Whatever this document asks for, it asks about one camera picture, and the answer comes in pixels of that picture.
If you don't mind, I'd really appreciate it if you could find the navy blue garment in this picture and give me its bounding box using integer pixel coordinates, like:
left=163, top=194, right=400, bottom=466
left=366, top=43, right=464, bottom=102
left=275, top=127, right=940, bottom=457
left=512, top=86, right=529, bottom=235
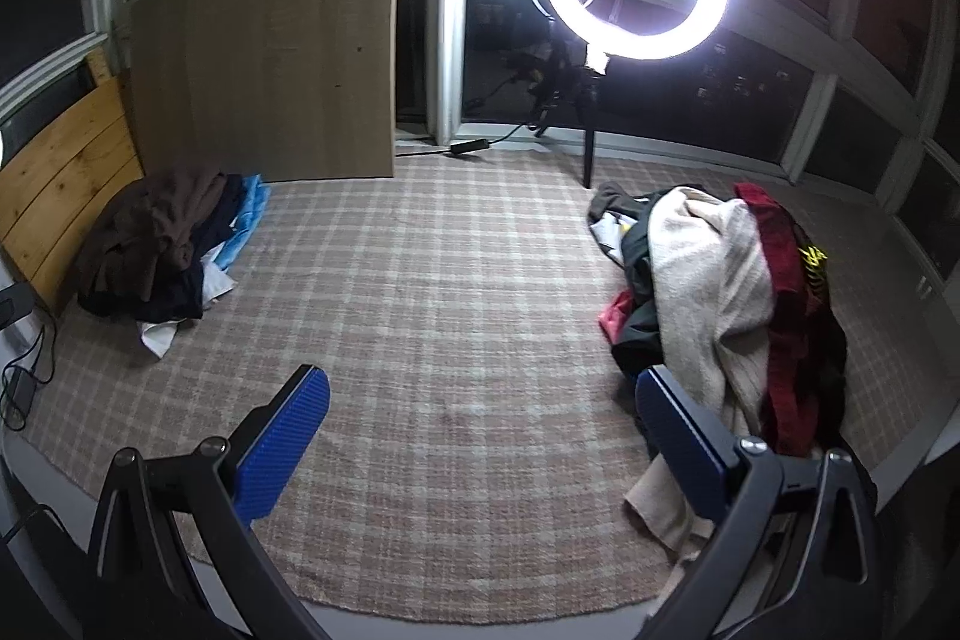
left=78, top=172, right=248, bottom=323

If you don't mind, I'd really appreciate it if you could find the beige knitted sweater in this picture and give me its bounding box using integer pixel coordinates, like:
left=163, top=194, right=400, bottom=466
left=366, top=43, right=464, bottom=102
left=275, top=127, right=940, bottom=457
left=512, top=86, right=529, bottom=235
left=621, top=185, right=776, bottom=562

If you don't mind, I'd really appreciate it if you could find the plaid woven rug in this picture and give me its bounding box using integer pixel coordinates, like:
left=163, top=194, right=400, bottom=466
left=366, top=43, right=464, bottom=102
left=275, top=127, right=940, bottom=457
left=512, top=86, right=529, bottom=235
left=19, top=148, right=939, bottom=626

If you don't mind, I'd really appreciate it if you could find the brown folded garment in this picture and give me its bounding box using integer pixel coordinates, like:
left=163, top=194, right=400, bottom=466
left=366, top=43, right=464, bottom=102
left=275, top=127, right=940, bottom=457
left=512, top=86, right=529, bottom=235
left=73, top=167, right=228, bottom=320

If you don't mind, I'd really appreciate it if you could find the black garment with yellow print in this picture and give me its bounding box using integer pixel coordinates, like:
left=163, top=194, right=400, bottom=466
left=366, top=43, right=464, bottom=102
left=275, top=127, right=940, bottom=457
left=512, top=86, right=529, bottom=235
left=586, top=180, right=851, bottom=453

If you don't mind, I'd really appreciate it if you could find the orange pine plank panel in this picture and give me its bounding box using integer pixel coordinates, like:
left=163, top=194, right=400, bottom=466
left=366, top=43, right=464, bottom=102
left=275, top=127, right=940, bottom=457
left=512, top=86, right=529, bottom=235
left=2, top=74, right=143, bottom=310

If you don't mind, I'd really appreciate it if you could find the light blue garment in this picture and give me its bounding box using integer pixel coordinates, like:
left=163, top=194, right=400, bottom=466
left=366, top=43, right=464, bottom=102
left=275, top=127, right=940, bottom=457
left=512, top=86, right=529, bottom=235
left=213, top=174, right=272, bottom=273

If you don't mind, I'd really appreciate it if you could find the small wooden plank piece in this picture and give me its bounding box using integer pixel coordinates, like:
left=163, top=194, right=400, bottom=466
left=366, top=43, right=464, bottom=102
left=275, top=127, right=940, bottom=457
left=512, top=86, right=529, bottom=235
left=85, top=46, right=112, bottom=86

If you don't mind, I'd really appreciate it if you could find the large light wooden board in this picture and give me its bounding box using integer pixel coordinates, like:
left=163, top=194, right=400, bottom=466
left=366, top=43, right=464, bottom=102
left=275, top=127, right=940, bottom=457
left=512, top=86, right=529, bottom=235
left=130, top=0, right=397, bottom=182

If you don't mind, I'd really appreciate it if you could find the black ring light stand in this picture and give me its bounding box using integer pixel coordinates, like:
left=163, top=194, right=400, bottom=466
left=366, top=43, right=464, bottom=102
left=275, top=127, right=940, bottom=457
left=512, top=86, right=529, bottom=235
left=527, top=34, right=601, bottom=188

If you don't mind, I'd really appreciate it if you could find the black power adapter with cable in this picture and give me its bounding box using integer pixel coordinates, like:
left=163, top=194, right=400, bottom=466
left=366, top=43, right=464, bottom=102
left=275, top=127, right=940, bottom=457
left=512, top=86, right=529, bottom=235
left=446, top=76, right=535, bottom=158

